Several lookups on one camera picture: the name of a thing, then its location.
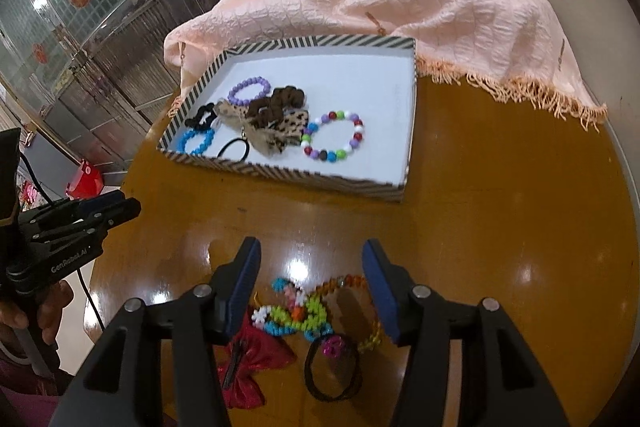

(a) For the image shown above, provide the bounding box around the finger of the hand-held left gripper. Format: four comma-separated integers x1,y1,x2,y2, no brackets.
22,191,125,228
30,198,142,248

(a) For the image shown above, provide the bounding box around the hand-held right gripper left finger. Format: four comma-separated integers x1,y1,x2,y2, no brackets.
47,237,262,427

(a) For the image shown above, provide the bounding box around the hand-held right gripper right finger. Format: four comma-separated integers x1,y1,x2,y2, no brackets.
362,239,571,427

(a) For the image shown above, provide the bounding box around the orange bead bracelet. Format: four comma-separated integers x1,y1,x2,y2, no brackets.
315,273,385,353

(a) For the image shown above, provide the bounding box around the red bow hair clip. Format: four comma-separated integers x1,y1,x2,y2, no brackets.
216,319,297,410

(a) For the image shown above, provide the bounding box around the colourful flower bead bracelet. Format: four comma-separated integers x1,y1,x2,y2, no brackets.
250,276,335,342

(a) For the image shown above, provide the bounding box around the black hair tie pink charm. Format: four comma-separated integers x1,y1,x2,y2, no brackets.
303,333,363,403

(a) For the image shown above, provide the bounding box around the blue bead bracelet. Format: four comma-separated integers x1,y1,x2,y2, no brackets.
177,127,217,156

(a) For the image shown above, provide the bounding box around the black scrunchie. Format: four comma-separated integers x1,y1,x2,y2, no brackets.
185,104,221,130

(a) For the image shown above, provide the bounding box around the multicolour round bead bracelet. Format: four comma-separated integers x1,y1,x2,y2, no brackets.
301,109,365,162

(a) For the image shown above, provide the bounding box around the leopard bow hair tie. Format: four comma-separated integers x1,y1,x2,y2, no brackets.
217,99,310,160

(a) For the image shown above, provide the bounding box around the striped cardboard box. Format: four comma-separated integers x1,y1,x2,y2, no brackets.
156,35,418,202

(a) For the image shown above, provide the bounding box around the brown scrunchie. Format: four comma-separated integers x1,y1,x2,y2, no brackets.
245,87,307,128

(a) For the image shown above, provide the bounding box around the purple bead bracelet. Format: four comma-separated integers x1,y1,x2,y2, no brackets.
227,77,272,106

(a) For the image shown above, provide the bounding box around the person's left forearm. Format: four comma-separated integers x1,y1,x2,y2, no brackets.
0,327,66,427

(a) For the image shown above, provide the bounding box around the person's left hand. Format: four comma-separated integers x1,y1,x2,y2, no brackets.
0,279,74,348

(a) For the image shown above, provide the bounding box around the red bag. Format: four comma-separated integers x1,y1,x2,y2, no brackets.
66,160,106,200

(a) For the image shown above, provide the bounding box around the metal folding gate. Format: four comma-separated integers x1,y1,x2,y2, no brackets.
0,0,216,158

